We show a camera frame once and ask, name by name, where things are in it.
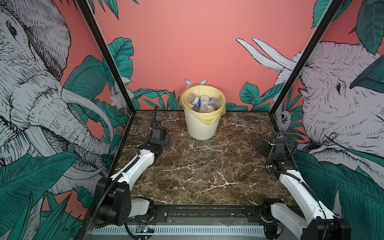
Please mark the white perforated vent strip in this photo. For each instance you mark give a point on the white perforated vent strip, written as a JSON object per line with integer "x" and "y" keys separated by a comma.
{"x": 189, "y": 230}

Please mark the right black corner post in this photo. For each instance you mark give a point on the right black corner post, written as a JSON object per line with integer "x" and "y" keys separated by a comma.
{"x": 321, "y": 28}

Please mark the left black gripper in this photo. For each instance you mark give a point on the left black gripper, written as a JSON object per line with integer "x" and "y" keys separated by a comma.
{"x": 167, "y": 140}

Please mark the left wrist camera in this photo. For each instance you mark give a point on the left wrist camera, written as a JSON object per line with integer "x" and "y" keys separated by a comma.
{"x": 158, "y": 135}

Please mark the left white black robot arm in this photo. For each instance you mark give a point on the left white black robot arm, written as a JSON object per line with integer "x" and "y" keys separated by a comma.
{"x": 112, "y": 204}

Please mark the small clear bottle cream label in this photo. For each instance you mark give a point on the small clear bottle cream label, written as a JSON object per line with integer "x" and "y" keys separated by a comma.
{"x": 195, "y": 108}

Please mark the black front rail frame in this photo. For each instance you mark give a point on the black front rail frame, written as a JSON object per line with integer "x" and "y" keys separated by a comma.
{"x": 163, "y": 213}

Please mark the blue label bottle white cap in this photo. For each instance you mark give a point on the blue label bottle white cap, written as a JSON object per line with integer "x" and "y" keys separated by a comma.
{"x": 216, "y": 102}

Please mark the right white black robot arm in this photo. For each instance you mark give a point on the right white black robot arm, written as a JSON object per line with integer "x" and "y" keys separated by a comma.
{"x": 317, "y": 222}

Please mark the crushed clear bottle blue cap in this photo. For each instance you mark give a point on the crushed clear bottle blue cap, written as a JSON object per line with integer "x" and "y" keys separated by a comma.
{"x": 194, "y": 100}

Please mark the yellow plastic bin liner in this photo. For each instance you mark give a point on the yellow plastic bin liner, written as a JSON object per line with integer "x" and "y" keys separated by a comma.
{"x": 204, "y": 90}

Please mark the white ribbed plastic bin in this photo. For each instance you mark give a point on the white ribbed plastic bin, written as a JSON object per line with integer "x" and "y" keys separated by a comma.
{"x": 201, "y": 126}

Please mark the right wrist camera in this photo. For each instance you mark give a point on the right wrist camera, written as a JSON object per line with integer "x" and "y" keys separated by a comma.
{"x": 277, "y": 139}

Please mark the left black corner post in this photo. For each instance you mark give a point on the left black corner post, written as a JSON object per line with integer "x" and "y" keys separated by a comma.
{"x": 88, "y": 15}

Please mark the clear bottle red label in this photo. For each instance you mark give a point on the clear bottle red label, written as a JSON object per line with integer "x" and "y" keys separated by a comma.
{"x": 204, "y": 104}

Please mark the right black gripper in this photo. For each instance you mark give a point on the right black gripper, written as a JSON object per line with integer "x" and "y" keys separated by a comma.
{"x": 266, "y": 146}

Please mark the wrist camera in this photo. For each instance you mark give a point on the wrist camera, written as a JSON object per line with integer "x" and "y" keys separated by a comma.
{"x": 158, "y": 135}
{"x": 277, "y": 139}

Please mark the black corner post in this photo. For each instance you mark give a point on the black corner post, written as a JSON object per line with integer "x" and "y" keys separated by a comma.
{"x": 88, "y": 15}
{"x": 321, "y": 28}

